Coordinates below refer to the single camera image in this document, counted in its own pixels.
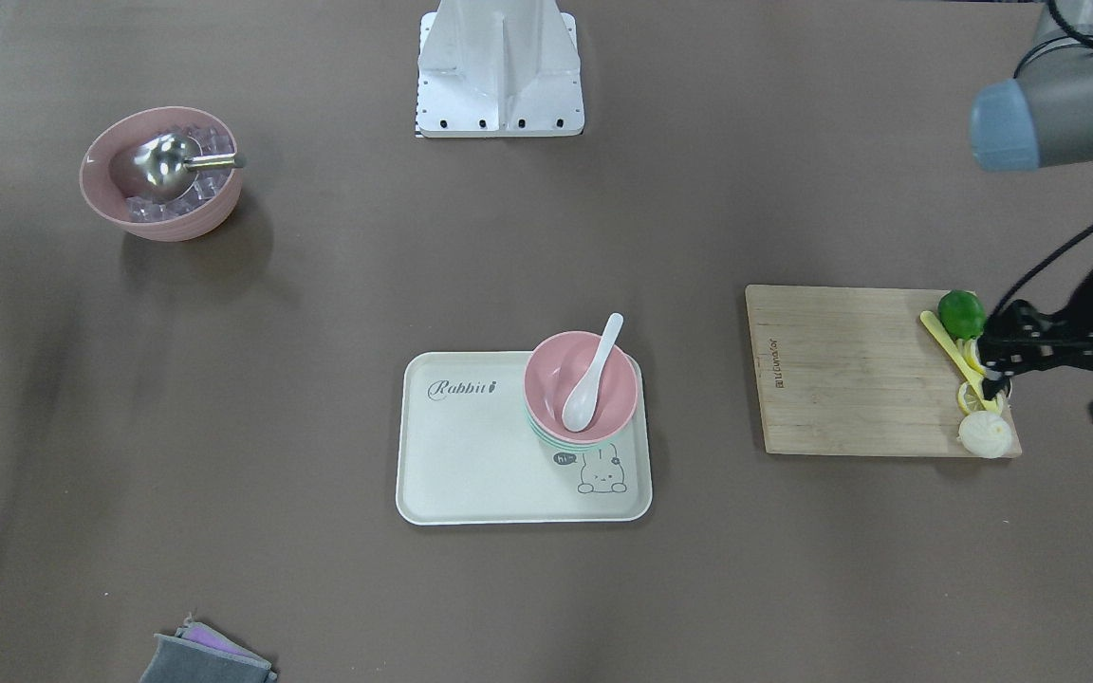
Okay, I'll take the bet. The white steamed bun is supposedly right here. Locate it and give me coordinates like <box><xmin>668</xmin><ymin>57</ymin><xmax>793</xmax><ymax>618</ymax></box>
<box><xmin>957</xmin><ymin>411</ymin><xmax>1015</xmax><ymax>459</ymax></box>

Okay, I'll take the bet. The metal ice scoop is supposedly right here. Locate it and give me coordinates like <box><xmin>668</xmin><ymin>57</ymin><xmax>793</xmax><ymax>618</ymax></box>
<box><xmin>108</xmin><ymin>133</ymin><xmax>247</xmax><ymax>203</ymax></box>

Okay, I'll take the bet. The small pink bowl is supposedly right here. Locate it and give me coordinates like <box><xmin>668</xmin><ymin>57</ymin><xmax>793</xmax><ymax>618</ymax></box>
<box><xmin>522</xmin><ymin>330</ymin><xmax>640</xmax><ymax>449</ymax></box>

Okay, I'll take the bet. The cream rabbit tray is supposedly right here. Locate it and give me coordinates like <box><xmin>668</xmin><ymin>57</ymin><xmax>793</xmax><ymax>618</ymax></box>
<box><xmin>395</xmin><ymin>351</ymin><xmax>654</xmax><ymax>525</ymax></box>

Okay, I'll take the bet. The grey folded cloth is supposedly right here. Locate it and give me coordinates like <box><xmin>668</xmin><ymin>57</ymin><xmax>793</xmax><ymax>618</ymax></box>
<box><xmin>139</xmin><ymin>617</ymin><xmax>279</xmax><ymax>682</ymax></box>

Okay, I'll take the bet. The large pink bowl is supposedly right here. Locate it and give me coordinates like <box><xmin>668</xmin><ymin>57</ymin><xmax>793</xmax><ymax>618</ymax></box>
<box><xmin>79</xmin><ymin>105</ymin><xmax>246</xmax><ymax>242</ymax></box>

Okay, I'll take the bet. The green bowl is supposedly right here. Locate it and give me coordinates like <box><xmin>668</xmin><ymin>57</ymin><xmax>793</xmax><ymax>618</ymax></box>
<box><xmin>529</xmin><ymin>422</ymin><xmax>618</xmax><ymax>454</ymax></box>

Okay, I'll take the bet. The lemon slice lower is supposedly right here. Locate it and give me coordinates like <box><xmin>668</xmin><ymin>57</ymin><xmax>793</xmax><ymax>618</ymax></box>
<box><xmin>955</xmin><ymin>381</ymin><xmax>1007</xmax><ymax>415</ymax></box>

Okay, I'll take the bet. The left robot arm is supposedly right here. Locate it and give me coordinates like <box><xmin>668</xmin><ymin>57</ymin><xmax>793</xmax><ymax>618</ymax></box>
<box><xmin>969</xmin><ymin>1</ymin><xmax>1093</xmax><ymax>420</ymax></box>

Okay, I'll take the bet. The wooden cutting board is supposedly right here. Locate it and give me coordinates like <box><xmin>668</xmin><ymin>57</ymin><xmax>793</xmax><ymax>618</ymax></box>
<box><xmin>745</xmin><ymin>284</ymin><xmax>969</xmax><ymax>458</ymax></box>

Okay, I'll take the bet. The white ceramic spoon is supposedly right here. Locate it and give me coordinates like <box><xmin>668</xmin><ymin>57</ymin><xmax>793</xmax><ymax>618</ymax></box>
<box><xmin>561</xmin><ymin>313</ymin><xmax>624</xmax><ymax>433</ymax></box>

